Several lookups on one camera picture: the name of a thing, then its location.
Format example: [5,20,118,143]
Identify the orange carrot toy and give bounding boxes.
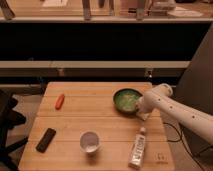
[55,94,65,110]

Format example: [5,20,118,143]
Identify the black office chair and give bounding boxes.
[0,89,28,171]

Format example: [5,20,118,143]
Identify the white tube bottle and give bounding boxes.
[128,127,146,169]

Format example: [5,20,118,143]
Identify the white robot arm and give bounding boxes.
[136,83,213,145]

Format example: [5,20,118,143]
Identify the black floor cable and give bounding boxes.
[163,121,213,171]

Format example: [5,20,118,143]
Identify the black phone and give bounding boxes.
[36,128,56,153]

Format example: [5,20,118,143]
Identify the green ceramic bowl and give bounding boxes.
[113,88,142,114]

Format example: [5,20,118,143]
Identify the white sponge block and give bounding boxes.
[136,112,150,121]

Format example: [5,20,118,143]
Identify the white paper cup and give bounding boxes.
[80,131,100,155]

